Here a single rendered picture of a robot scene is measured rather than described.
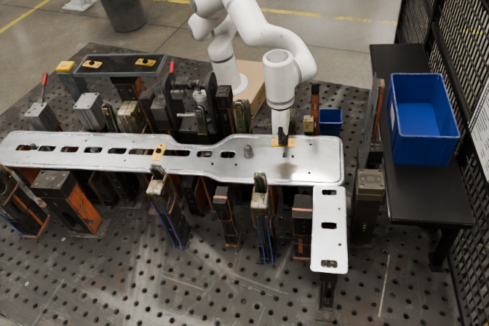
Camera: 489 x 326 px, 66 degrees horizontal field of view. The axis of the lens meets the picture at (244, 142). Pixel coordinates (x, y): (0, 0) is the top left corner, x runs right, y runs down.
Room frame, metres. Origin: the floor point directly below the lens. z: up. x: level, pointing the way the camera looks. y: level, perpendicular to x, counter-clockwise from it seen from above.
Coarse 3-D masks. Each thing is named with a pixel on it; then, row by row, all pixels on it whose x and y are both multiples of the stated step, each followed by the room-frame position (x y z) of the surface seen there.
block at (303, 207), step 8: (296, 200) 0.70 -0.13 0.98; (304, 200) 0.69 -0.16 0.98; (312, 200) 0.69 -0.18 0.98; (296, 208) 0.67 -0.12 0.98; (304, 208) 0.66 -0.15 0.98; (296, 216) 0.64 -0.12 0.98; (304, 216) 0.63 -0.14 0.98; (296, 224) 0.63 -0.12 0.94; (304, 224) 0.63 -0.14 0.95; (296, 232) 0.63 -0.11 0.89; (304, 232) 0.63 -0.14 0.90; (296, 240) 0.64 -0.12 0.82; (304, 240) 0.64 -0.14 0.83; (296, 248) 0.64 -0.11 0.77; (304, 248) 0.63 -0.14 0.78; (296, 256) 0.64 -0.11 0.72; (304, 256) 0.63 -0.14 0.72
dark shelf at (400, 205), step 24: (384, 48) 1.35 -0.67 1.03; (408, 48) 1.32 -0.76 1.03; (384, 72) 1.19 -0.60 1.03; (408, 72) 1.17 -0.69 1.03; (384, 96) 1.05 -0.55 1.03; (384, 120) 0.93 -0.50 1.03; (384, 144) 0.82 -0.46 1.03; (384, 168) 0.73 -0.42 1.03; (408, 168) 0.71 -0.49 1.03; (432, 168) 0.69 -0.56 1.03; (456, 168) 0.67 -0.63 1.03; (408, 192) 0.62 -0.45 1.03; (432, 192) 0.61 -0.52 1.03; (456, 192) 0.59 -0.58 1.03; (408, 216) 0.54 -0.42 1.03; (432, 216) 0.53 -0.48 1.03; (456, 216) 0.52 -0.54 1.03
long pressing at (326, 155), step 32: (0, 160) 1.11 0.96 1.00; (32, 160) 1.08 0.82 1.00; (64, 160) 1.05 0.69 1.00; (96, 160) 1.02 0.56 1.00; (128, 160) 0.99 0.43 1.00; (160, 160) 0.96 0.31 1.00; (192, 160) 0.93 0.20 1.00; (224, 160) 0.90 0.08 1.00; (256, 160) 0.88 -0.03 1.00; (288, 160) 0.85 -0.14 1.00; (320, 160) 0.83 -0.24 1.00
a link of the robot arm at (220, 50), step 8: (224, 24) 1.54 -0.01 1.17; (232, 24) 1.55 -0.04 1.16; (216, 32) 1.53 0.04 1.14; (224, 32) 1.55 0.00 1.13; (232, 32) 1.55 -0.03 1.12; (216, 40) 1.60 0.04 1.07; (224, 40) 1.56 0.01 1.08; (232, 40) 1.56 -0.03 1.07; (208, 48) 1.58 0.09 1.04; (216, 48) 1.55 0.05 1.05; (224, 48) 1.54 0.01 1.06; (232, 48) 1.58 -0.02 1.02; (216, 56) 1.54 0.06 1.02; (224, 56) 1.53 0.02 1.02; (232, 56) 1.56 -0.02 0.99
